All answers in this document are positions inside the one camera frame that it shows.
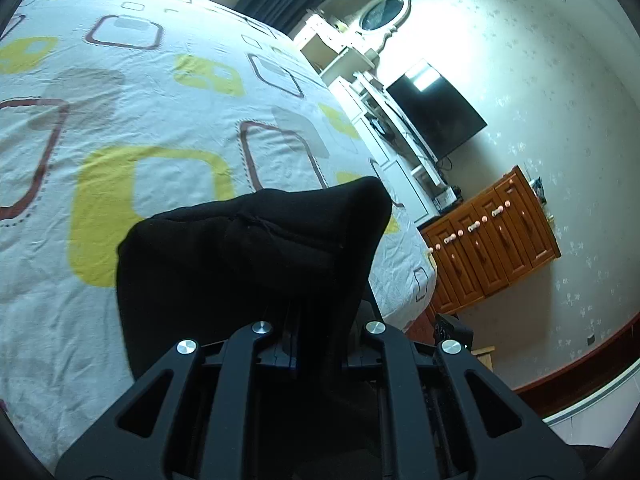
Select dark blue curtain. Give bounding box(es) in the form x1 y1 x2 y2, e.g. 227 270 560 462
235 0 381 42

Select white vanity dresser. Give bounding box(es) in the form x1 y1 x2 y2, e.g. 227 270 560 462
292 7 387 87

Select small router box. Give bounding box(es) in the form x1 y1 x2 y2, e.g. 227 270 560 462
433 186 462 212

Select black flat television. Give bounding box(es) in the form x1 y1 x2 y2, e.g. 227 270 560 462
386 59 489 161

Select bed with patterned sheet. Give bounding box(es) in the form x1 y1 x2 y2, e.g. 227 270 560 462
0 0 439 476

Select oval white vanity mirror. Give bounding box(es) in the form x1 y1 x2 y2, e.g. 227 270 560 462
357 0 412 54

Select small wooden stool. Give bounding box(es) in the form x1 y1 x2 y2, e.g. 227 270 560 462
470 345 497 374

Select white television stand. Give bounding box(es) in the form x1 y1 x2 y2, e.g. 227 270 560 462
322 72 444 222

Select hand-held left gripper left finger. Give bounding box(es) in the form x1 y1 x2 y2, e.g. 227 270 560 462
54 307 302 480

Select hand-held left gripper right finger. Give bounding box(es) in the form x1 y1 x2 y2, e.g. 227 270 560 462
342 287 586 480

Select brown wooden cabinet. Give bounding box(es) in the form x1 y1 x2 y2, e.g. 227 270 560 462
420 165 562 317

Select black set-top device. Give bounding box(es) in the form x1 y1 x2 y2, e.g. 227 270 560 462
367 115 397 139

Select black pants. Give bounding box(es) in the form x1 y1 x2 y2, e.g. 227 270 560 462
116 176 393 461

